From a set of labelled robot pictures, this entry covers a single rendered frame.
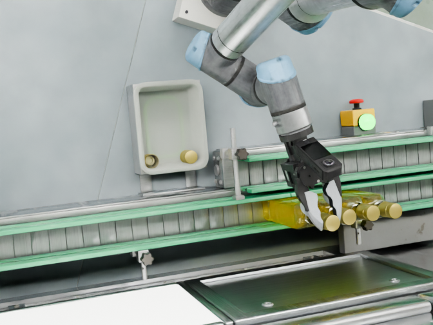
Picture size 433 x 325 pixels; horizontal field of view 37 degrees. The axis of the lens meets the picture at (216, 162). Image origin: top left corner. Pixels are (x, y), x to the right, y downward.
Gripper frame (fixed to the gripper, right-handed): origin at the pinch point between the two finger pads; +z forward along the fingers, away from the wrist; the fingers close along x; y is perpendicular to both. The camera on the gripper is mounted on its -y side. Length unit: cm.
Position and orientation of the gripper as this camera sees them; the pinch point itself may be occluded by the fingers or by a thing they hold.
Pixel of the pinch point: (330, 221)
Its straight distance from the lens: 137.6
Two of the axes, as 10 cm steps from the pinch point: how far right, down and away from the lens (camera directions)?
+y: -3.2, -0.4, 9.5
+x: -8.9, 3.6, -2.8
